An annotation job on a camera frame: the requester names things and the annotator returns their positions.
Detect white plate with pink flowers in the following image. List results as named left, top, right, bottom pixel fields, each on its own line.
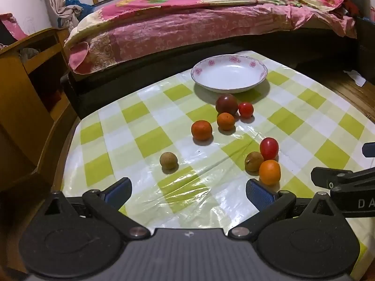
left=191, top=55, right=268, bottom=93

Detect brown longan with stem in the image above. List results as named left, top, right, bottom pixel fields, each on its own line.
left=244, top=151, right=265, bottom=173

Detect blue cloth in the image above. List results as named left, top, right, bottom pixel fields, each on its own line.
left=65, top=0, right=95, bottom=16

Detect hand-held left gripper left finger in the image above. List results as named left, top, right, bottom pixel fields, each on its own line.
left=44, top=177, right=151, bottom=239

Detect red cloth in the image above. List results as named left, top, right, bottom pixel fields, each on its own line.
left=337, top=0, right=361, bottom=18

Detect large dark red tomato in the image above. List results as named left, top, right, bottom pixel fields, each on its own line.
left=216, top=94, right=239, bottom=116

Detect wooden cabinet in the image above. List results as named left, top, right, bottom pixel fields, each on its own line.
left=0, top=28, right=80, bottom=192

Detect dark dresser with drawers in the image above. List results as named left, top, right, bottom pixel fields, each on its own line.
left=355, top=16, right=375, bottom=81

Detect pink floral bedsheet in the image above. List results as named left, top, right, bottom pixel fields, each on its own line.
left=67, top=4, right=358, bottom=75

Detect oval red tomato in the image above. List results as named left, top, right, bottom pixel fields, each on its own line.
left=259, top=137, right=279, bottom=161

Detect green checked plastic tablecloth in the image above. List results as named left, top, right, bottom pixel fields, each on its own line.
left=60, top=50, right=370, bottom=281

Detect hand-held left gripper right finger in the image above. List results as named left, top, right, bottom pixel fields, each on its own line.
left=228, top=178, right=342, bottom=240

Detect pink cloth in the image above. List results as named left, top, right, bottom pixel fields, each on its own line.
left=0, top=13, right=29, bottom=40

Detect white paper scrap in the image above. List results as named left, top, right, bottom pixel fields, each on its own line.
left=343, top=70, right=367, bottom=87

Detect small orange tangerine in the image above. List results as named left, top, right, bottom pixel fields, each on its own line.
left=259, top=160, right=281, bottom=185
left=217, top=113, right=236, bottom=131
left=191, top=120, right=213, bottom=141

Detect small round cherry tomato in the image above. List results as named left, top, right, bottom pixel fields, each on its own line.
left=238, top=102, right=254, bottom=119

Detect pink and cream quilt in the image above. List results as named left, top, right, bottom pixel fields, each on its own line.
left=66, top=0, right=348, bottom=40

